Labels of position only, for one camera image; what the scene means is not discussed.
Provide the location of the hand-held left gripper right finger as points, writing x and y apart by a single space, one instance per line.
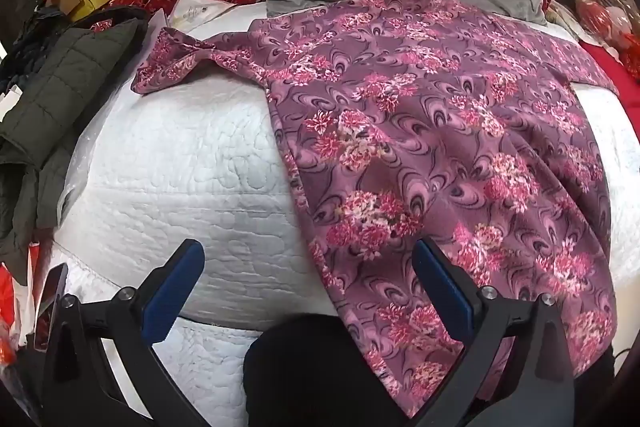
445 292

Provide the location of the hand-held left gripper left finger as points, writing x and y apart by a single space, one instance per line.
172 292

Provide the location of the purple floral garment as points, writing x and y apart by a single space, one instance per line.
425 117

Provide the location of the pile of dark clothes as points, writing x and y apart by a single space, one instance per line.
22 42

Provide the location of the white quilted bed cover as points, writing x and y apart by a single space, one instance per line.
190 167

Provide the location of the red and white plastic bag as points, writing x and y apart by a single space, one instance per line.
12 307

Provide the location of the olive puffer jacket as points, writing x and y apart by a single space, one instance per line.
55 92

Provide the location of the plain red cloth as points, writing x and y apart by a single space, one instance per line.
607 62

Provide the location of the clear plastic document packet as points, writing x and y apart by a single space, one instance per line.
200 9

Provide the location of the cellophane gift package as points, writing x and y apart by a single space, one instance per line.
602 2

